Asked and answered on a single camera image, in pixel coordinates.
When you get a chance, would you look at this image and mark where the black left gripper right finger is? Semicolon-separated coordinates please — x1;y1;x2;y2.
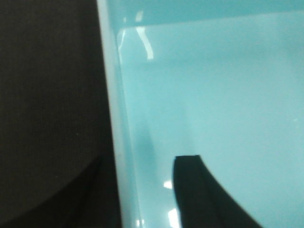
173;155;260;228

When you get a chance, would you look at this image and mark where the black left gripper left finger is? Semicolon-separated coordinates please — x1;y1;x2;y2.
1;156;122;228

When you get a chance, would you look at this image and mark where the teal plastic bin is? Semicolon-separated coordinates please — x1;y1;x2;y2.
97;0;304;228

